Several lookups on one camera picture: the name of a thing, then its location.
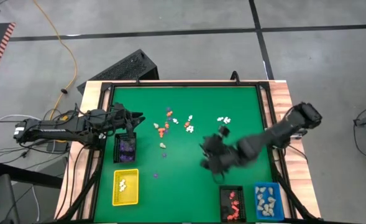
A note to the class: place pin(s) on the wooden table board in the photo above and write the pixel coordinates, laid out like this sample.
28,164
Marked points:
280,99

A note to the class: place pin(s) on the yellow plastic mesh basket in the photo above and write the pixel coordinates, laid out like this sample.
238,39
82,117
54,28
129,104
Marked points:
131,199

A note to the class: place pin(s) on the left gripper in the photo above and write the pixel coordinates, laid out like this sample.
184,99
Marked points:
119,119

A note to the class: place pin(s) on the black plastic mesh basket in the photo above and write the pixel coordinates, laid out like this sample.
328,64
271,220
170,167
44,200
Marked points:
115,155
224,202

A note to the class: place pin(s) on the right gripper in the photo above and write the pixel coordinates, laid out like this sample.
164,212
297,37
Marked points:
220,155

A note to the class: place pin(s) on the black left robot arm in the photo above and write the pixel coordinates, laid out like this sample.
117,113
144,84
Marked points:
52,129

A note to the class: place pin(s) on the black metal table frame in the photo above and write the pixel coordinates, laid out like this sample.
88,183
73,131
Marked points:
185,83

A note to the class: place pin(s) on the black perforated computer case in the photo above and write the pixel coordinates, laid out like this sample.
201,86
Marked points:
126,67

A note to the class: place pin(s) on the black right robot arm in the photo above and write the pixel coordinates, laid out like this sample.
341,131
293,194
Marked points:
279,130

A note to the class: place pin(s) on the beige plastic skull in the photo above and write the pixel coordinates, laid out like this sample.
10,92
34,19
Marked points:
155,125
261,202
270,190
257,189
271,199
266,206
265,213
259,196
263,189
272,206
162,145
259,208

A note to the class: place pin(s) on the black floor beam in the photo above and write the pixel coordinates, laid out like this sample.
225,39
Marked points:
24,175

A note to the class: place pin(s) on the blue plastic mesh basket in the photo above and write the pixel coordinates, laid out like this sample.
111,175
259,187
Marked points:
279,216

